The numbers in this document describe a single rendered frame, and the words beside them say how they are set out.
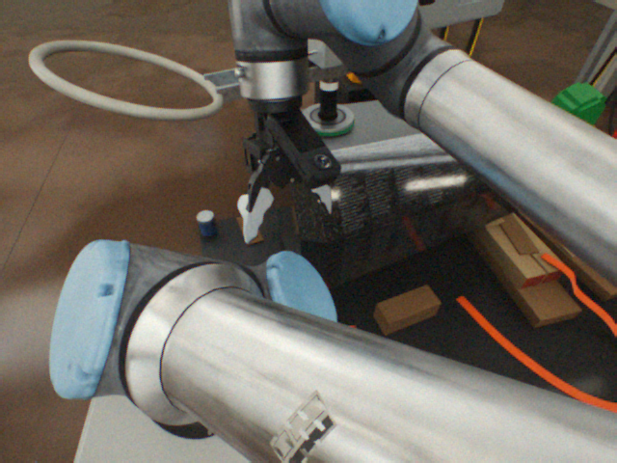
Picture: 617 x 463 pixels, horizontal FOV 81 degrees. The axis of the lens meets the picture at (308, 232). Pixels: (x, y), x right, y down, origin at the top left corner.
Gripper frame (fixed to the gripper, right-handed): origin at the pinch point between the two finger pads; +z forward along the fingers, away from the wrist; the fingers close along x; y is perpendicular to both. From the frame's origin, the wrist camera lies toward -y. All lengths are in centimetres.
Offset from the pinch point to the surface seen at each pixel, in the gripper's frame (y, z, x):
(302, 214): 66, 42, -40
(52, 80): 64, -17, 25
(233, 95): 72, -5, -21
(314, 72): 70, -9, -51
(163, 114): 53, -8, 5
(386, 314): 43, 98, -70
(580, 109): 63, 36, -250
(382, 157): 59, 25, -75
